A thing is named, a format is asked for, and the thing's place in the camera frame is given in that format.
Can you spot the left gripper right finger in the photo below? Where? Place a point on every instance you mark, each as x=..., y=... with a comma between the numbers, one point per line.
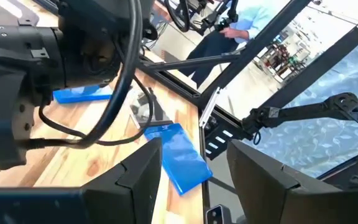
x=291, y=205

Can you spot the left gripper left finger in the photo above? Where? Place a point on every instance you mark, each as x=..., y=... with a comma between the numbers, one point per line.
x=129, y=193

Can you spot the blue disc case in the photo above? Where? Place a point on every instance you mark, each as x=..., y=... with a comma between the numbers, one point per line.
x=182, y=158
x=79, y=95

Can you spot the black clear jewel case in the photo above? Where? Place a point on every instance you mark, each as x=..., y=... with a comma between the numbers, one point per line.
x=138, y=105

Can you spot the black slotted mounting plate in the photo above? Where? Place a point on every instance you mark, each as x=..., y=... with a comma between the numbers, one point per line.
x=222, y=140

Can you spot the cluttered equipment shelf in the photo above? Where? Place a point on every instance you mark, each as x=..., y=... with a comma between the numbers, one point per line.
x=283, y=60

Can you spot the person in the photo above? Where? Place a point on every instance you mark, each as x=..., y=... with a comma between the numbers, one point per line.
x=213, y=46

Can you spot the person's hand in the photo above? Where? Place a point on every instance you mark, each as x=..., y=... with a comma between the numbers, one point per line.
x=233, y=33

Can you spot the black handheld device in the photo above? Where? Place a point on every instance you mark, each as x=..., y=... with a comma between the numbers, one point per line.
x=213, y=18

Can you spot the small grey camera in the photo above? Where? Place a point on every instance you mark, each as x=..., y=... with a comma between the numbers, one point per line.
x=216, y=215

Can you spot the silver aluminium bracket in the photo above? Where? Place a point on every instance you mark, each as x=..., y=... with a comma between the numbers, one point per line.
x=210, y=105

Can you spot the black aluminium table frame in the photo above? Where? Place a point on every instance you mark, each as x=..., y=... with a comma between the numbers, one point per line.
x=259, y=40

